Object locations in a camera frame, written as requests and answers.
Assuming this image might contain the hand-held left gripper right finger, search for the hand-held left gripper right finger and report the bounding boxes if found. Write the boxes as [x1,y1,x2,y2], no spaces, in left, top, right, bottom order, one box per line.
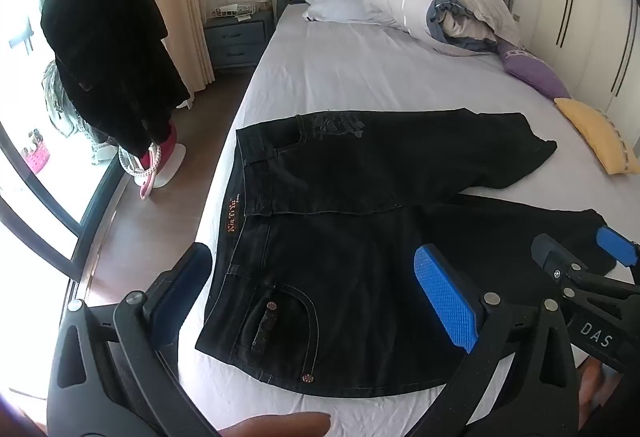
[413,243,582,437]

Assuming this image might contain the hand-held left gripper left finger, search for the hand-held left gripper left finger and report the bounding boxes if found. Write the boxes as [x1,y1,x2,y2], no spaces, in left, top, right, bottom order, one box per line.
[47,242,215,437]

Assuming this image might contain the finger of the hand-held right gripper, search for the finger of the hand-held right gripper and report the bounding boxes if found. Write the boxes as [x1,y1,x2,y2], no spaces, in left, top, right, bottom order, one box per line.
[531,233,640,314]
[595,225,640,270]

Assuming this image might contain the black denim pants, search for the black denim pants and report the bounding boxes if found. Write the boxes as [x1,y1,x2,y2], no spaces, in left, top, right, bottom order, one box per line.
[194,110,623,400]

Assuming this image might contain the person's right hand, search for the person's right hand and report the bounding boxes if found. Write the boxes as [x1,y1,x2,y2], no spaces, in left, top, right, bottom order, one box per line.
[577,359,626,437]

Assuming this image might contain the person's left hand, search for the person's left hand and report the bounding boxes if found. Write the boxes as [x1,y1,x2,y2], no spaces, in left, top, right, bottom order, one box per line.
[217,412,333,437]

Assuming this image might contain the yellow cushion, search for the yellow cushion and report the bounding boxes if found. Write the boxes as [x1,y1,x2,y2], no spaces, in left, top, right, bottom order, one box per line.
[554,97,640,176]

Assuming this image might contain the pink white garment steamer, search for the pink white garment steamer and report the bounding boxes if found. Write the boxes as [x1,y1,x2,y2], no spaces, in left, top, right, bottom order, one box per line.
[117,122,187,201]

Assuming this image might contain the purple cushion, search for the purple cushion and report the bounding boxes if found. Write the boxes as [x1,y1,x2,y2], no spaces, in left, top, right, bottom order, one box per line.
[497,40,572,99]

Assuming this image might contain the pink basket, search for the pink basket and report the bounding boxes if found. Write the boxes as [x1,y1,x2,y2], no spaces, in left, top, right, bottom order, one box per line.
[24,141,54,174]

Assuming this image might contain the white wardrobe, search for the white wardrobe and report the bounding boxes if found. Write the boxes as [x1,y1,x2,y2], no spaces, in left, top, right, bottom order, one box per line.
[520,0,640,118]

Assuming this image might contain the bed with white sheet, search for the bed with white sheet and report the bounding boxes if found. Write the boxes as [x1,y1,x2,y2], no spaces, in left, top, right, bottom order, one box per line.
[177,0,640,437]

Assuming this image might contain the black fluffy hanging garment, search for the black fluffy hanging garment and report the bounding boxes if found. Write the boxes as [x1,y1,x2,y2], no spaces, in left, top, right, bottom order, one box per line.
[40,0,192,159]

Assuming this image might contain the grey nightstand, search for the grey nightstand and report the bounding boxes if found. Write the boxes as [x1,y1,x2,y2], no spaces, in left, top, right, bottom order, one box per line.
[203,10,275,71]

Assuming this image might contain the black framed balcony door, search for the black framed balcony door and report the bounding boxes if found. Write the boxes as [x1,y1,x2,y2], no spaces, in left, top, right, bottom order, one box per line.
[0,0,140,279]

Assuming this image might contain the white pillow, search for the white pillow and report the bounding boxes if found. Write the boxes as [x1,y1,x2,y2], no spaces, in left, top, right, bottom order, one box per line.
[302,0,382,24]

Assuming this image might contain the white wire basket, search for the white wire basket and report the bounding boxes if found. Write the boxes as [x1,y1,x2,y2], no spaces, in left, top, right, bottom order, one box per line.
[207,0,257,19]

